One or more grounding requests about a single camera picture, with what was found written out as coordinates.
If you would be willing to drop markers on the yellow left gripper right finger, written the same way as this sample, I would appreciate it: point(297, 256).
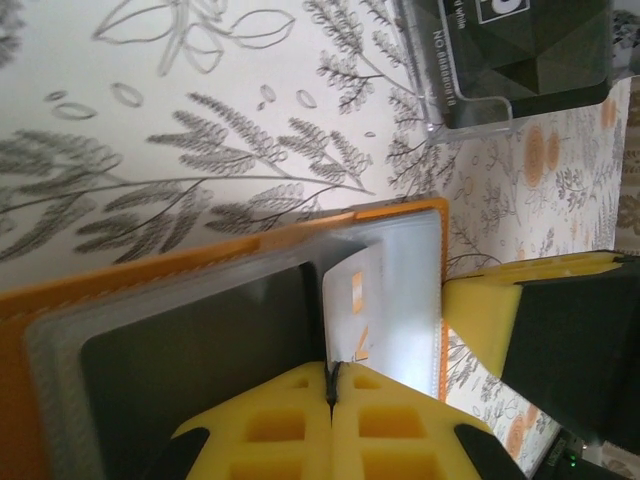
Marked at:
point(390, 435)

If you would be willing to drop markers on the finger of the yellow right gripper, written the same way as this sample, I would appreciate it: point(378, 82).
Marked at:
point(575, 350)

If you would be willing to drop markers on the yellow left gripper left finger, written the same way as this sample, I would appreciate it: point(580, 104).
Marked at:
point(280, 435)

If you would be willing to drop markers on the white card orange marks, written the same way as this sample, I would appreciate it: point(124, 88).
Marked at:
point(345, 310)

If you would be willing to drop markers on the orange leather card holder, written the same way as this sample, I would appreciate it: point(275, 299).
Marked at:
point(150, 277)

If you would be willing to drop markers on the clear acrylic card stand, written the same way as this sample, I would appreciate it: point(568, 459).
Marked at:
point(417, 60)

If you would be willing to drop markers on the black numbered card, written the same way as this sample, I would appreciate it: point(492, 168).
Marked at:
point(525, 60)

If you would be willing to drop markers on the floral patterned table sheet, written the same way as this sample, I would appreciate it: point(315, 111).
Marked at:
point(150, 125)

